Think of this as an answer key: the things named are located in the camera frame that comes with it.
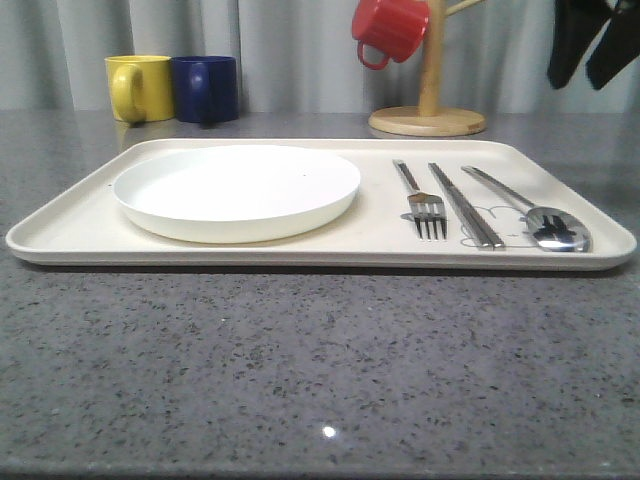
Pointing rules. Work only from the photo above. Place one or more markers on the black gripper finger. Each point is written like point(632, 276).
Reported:
point(618, 47)
point(577, 22)

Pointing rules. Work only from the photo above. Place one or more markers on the silver metal chopstick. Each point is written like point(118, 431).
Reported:
point(475, 215)
point(465, 215)

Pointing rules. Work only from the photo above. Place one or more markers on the cream rabbit serving tray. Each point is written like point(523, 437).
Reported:
point(85, 225)

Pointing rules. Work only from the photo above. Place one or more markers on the red ribbed mug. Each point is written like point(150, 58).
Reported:
point(388, 30)

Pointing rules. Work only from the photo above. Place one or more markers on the wooden mug tree stand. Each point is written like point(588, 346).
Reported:
point(428, 118)

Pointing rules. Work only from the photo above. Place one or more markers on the silver metal fork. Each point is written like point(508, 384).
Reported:
point(427, 210)

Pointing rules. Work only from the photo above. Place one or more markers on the yellow mug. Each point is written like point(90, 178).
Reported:
point(140, 88)

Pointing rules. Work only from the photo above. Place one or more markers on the silver metal spoon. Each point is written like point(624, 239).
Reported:
point(552, 229)

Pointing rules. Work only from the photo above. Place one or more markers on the grey curtain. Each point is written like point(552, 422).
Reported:
point(293, 56)

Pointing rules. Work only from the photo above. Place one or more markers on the dark blue mug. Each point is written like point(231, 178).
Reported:
point(205, 88)

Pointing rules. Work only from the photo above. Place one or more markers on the white round plate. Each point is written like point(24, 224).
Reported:
point(237, 193)

